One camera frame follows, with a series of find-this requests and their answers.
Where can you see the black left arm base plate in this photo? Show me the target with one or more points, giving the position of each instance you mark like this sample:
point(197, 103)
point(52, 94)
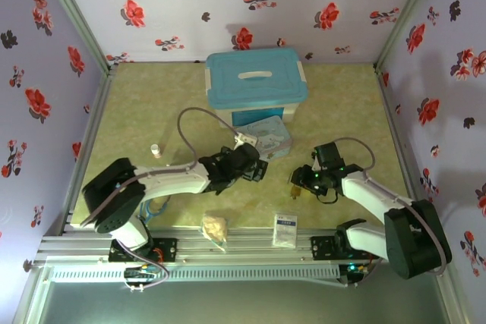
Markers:
point(167, 251)

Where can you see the light blue tissue pack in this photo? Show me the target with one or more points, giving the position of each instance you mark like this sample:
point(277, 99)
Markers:
point(271, 134)

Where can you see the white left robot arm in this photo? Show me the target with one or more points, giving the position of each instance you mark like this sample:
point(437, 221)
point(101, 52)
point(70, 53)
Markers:
point(152, 187)

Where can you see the aluminium side rail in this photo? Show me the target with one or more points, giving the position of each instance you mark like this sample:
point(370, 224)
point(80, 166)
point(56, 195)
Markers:
point(89, 149)
point(396, 134)

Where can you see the aluminium front rail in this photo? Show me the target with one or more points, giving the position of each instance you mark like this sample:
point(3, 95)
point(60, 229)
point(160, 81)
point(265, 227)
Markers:
point(243, 252)

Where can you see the aluminium corner post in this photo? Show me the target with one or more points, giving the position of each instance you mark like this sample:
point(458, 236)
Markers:
point(406, 13)
point(74, 13)

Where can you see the small white bottle pink cap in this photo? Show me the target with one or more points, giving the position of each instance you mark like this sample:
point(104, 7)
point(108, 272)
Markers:
point(155, 150)

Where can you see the clear bag beige contents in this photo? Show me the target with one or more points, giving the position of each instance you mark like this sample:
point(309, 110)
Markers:
point(214, 230)

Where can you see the brass padlock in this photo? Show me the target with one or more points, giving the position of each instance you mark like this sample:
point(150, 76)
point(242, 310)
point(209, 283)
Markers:
point(295, 190)

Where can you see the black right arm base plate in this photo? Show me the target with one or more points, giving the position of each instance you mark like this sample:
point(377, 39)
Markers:
point(322, 248)

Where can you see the white blue paper packet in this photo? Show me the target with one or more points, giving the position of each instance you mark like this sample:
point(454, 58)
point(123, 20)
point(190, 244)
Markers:
point(285, 230)

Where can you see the white storage box blue lid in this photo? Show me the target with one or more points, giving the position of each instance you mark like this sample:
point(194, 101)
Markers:
point(256, 81)

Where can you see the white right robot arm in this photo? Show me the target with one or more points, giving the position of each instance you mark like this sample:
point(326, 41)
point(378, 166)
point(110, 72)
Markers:
point(391, 217)

